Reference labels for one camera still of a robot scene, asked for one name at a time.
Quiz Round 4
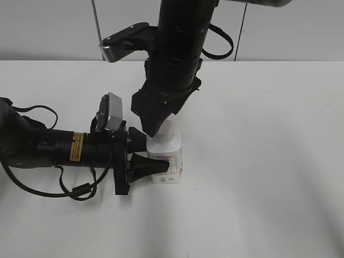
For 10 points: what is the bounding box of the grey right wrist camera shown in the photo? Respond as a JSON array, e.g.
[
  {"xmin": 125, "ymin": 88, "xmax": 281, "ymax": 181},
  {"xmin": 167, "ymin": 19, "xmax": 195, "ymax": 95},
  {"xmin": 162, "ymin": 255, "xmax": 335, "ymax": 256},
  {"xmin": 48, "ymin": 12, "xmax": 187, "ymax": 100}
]
[{"xmin": 99, "ymin": 22, "xmax": 157, "ymax": 63}]

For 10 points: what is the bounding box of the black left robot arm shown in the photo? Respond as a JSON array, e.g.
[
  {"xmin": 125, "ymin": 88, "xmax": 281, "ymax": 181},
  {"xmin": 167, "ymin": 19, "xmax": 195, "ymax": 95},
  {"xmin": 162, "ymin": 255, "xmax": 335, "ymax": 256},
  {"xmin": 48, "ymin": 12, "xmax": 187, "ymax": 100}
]
[{"xmin": 1, "ymin": 93, "xmax": 169, "ymax": 201}]

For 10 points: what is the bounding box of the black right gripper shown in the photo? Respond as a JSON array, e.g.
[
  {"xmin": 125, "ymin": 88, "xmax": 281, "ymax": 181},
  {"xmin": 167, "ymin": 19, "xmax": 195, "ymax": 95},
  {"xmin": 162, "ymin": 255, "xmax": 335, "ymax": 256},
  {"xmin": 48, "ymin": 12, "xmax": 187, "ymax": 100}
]
[{"xmin": 131, "ymin": 77, "xmax": 202, "ymax": 137}]

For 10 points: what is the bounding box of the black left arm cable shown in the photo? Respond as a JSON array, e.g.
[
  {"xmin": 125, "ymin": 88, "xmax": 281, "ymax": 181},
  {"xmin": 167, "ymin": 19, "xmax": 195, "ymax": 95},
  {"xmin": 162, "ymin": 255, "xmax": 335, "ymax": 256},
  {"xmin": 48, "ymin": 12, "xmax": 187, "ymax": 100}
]
[{"xmin": 4, "ymin": 105, "xmax": 111, "ymax": 201}]

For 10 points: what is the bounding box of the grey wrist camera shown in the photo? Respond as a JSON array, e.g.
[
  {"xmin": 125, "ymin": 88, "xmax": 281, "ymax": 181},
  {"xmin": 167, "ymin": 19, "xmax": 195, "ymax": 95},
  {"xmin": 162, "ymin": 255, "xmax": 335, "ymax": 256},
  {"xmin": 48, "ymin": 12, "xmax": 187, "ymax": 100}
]
[
  {"xmin": 99, "ymin": 22, "xmax": 157, "ymax": 63},
  {"xmin": 96, "ymin": 92, "xmax": 123, "ymax": 132}
]

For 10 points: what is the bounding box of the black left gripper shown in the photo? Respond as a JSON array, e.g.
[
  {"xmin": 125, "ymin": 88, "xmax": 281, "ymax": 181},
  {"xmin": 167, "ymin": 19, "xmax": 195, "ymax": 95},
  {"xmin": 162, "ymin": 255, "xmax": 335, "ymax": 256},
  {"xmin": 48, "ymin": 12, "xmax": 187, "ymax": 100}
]
[{"xmin": 111, "ymin": 120, "xmax": 170, "ymax": 195}]

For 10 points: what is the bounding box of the white round bottle cap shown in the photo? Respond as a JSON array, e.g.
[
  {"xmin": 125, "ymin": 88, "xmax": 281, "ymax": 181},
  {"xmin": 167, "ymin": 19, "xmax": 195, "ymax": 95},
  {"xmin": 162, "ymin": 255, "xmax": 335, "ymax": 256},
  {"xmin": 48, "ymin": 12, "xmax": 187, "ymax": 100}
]
[{"xmin": 153, "ymin": 119, "xmax": 175, "ymax": 144}]

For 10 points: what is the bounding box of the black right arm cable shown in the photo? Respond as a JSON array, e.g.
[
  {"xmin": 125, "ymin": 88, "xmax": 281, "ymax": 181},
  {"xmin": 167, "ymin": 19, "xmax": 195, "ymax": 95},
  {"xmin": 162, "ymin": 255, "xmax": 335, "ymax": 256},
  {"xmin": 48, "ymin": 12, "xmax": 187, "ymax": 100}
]
[{"xmin": 201, "ymin": 23, "xmax": 234, "ymax": 61}]

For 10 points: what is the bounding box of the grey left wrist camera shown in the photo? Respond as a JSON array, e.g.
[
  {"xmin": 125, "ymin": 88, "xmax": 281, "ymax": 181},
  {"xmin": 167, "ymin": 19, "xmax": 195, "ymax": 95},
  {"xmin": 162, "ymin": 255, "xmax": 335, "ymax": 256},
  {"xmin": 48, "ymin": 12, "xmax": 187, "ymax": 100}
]
[{"xmin": 96, "ymin": 92, "xmax": 123, "ymax": 132}]

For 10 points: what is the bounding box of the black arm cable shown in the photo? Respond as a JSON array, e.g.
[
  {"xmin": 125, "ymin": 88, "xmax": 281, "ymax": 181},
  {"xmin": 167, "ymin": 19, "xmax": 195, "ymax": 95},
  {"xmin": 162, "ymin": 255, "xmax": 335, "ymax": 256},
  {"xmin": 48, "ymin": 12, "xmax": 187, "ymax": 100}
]
[
  {"xmin": 201, "ymin": 23, "xmax": 234, "ymax": 61},
  {"xmin": 4, "ymin": 105, "xmax": 111, "ymax": 201}
]

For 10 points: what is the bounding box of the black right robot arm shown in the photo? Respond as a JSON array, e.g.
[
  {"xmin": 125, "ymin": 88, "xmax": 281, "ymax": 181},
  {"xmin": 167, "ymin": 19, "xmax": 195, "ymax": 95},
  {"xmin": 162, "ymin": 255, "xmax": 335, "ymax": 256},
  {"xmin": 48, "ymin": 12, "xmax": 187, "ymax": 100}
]
[{"xmin": 131, "ymin": 1, "xmax": 234, "ymax": 137}]

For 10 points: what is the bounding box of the white yili changqing bottle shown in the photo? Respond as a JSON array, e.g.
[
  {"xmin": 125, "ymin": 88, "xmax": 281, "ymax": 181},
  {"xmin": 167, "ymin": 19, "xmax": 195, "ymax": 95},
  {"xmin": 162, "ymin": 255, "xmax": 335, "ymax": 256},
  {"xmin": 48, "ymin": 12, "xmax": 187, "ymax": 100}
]
[{"xmin": 147, "ymin": 129, "xmax": 183, "ymax": 184}]

